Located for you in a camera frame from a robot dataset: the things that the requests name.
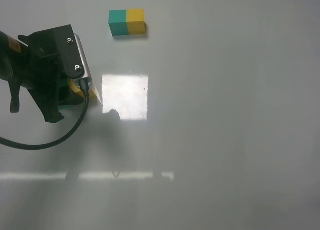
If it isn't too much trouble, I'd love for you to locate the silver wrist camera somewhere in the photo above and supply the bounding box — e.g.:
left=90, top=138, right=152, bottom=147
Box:
left=74, top=34, right=92, bottom=80

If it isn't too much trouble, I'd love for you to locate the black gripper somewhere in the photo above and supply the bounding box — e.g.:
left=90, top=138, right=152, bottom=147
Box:
left=17, top=24, right=85, bottom=122

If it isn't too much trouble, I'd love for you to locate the yellow template block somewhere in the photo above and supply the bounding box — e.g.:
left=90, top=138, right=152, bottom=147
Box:
left=126, top=8, right=146, bottom=35

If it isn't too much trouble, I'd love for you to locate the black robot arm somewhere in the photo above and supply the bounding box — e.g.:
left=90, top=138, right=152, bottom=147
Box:
left=0, top=25, right=85, bottom=123

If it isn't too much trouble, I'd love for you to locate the black camera cable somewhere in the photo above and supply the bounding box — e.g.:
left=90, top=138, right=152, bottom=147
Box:
left=0, top=78, right=91, bottom=150

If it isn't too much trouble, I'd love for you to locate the green template block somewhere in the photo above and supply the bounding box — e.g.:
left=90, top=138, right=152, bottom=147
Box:
left=108, top=10, right=129, bottom=36

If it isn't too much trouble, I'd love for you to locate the loose yellow block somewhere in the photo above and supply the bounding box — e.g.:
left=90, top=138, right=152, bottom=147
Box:
left=67, top=77, right=102, bottom=101

